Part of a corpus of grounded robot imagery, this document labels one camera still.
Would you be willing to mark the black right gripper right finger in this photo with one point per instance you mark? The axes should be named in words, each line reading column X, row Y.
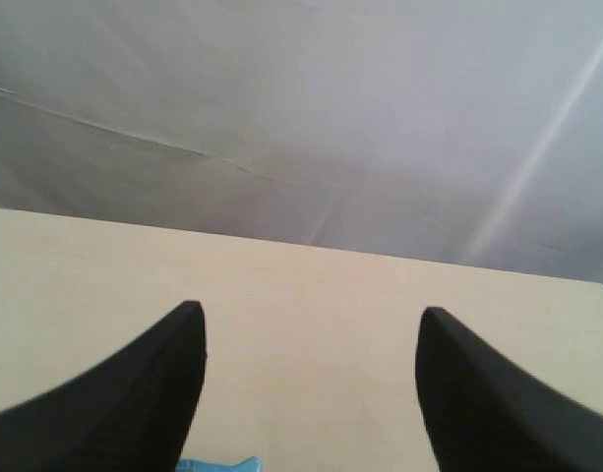
column 483, row 412

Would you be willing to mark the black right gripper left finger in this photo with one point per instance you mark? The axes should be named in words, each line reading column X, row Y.
column 131, row 412

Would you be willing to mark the blue snack packet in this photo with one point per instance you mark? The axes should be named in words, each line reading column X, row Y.
column 251, row 464

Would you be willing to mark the white backdrop curtain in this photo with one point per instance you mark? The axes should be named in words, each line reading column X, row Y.
column 466, row 132

